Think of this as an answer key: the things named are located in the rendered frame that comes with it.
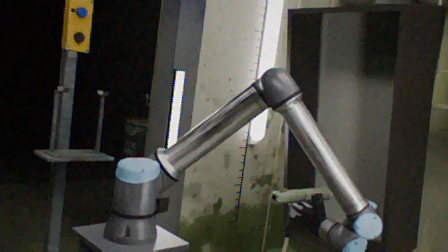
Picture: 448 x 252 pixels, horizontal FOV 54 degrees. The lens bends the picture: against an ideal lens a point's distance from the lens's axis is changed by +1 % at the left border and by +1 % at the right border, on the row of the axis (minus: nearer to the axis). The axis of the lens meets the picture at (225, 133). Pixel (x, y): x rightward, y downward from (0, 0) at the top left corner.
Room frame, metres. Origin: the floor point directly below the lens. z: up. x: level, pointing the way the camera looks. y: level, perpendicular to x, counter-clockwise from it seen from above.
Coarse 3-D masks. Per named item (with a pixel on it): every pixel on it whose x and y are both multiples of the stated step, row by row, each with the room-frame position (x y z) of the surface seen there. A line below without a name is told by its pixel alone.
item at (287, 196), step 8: (272, 192) 1.80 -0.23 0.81; (280, 192) 1.79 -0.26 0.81; (288, 192) 1.81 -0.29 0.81; (296, 192) 1.83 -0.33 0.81; (304, 192) 1.85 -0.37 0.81; (312, 192) 1.87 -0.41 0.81; (320, 192) 1.89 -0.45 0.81; (328, 192) 1.92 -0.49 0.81; (272, 200) 1.80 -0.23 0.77; (280, 200) 1.77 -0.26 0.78; (288, 200) 1.80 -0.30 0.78; (296, 200) 1.82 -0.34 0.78; (304, 200) 1.86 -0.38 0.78; (288, 208) 1.86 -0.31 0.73; (288, 216) 1.85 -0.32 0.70; (296, 216) 1.85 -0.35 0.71; (288, 224) 1.85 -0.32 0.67; (288, 232) 1.85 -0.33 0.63
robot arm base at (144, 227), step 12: (120, 216) 1.47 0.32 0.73; (132, 216) 1.47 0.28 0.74; (144, 216) 1.48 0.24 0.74; (108, 228) 1.48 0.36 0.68; (120, 228) 1.46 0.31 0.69; (132, 228) 1.46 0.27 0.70; (144, 228) 1.48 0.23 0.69; (156, 228) 1.55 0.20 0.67; (120, 240) 1.45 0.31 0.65; (132, 240) 1.45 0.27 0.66; (144, 240) 1.47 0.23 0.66
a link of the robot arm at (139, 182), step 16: (128, 160) 1.55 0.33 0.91; (144, 160) 1.58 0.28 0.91; (128, 176) 1.47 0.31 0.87; (144, 176) 1.48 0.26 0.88; (160, 176) 1.60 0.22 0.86; (128, 192) 1.47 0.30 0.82; (144, 192) 1.48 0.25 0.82; (160, 192) 1.62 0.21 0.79; (128, 208) 1.47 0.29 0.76; (144, 208) 1.48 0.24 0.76
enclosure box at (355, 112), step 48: (288, 48) 2.25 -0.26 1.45; (336, 48) 2.45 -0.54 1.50; (384, 48) 2.26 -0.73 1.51; (432, 48) 2.03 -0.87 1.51; (336, 96) 2.48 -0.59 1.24; (384, 96) 2.28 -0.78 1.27; (432, 96) 2.10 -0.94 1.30; (288, 144) 2.35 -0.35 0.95; (336, 144) 2.51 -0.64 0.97; (384, 144) 2.30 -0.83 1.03; (384, 192) 2.32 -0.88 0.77; (384, 240) 1.96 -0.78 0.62
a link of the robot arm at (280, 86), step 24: (264, 72) 1.56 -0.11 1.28; (264, 96) 1.53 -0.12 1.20; (288, 96) 1.46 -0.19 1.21; (288, 120) 1.49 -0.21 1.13; (312, 120) 1.48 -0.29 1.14; (312, 144) 1.46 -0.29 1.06; (336, 168) 1.45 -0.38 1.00; (336, 192) 1.46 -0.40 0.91; (360, 192) 1.46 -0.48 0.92; (360, 216) 1.43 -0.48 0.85
